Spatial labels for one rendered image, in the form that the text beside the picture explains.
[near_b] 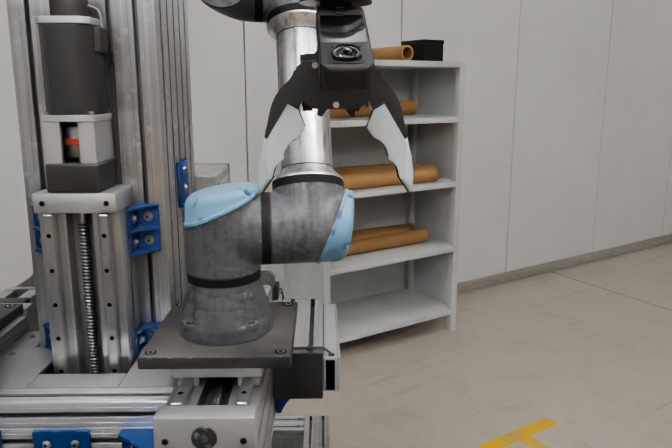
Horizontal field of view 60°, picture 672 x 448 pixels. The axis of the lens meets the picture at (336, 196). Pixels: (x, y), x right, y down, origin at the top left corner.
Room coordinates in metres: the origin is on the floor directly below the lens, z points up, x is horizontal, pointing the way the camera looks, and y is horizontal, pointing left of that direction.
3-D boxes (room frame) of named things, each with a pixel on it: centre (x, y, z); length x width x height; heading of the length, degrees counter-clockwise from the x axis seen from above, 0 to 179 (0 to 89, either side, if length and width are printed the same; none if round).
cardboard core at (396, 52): (3.28, -0.30, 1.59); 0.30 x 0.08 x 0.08; 31
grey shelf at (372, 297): (3.22, -0.21, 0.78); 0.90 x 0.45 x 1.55; 121
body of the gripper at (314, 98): (0.60, 0.00, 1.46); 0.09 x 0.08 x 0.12; 1
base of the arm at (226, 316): (0.90, 0.18, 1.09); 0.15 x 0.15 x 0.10
